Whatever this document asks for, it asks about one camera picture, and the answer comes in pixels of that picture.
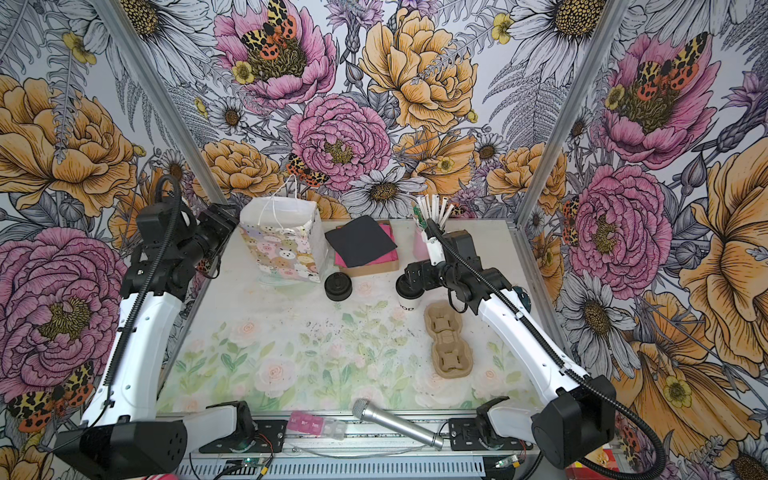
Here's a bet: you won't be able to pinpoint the bandage box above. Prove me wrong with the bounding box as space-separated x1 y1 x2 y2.
565 445 620 480

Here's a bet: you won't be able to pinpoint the white paper straws bundle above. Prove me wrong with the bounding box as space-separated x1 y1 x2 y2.
412 195 454 230

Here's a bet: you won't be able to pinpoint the black napkin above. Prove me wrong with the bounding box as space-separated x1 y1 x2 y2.
325 216 397 268

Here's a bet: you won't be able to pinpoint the cardboard napkin box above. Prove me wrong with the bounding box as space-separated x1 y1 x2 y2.
337 220 399 277

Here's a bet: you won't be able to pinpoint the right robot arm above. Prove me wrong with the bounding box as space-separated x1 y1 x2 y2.
399 217 668 479

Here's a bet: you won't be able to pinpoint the pink plastic tray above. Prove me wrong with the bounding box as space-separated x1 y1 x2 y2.
286 411 347 440

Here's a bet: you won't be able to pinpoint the black cup lid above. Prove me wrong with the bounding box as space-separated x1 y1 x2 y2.
395 274 424 300

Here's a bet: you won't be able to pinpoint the pastel patterned gift bag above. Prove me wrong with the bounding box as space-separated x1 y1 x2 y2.
239 175 329 283

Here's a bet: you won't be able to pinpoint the stack of black lids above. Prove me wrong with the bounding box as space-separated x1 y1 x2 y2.
324 272 353 302

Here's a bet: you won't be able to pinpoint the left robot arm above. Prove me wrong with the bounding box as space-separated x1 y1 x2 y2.
53 175 255 479

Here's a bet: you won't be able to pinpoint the teal alarm clock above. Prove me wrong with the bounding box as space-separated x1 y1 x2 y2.
513 286 532 313

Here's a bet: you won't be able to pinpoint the pink straw holder cup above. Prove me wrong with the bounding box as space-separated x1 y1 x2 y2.
412 228 430 261

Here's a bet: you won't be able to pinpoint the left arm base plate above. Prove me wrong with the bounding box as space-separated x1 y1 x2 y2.
199 420 287 454

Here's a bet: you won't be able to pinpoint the brown pulp cup carrier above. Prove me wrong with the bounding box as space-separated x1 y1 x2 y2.
424 301 474 379

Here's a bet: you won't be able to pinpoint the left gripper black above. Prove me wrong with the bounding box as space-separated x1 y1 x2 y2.
179 203 242 265

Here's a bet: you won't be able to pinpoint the silver microphone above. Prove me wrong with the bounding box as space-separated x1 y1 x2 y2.
352 398 444 451

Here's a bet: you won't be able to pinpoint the pink napkins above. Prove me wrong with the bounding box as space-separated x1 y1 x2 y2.
334 221 399 268

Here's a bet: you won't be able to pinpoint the white paper coffee cup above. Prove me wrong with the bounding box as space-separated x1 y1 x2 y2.
398 297 421 311

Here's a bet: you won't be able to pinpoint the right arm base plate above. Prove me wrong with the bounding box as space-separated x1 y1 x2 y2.
447 417 533 452

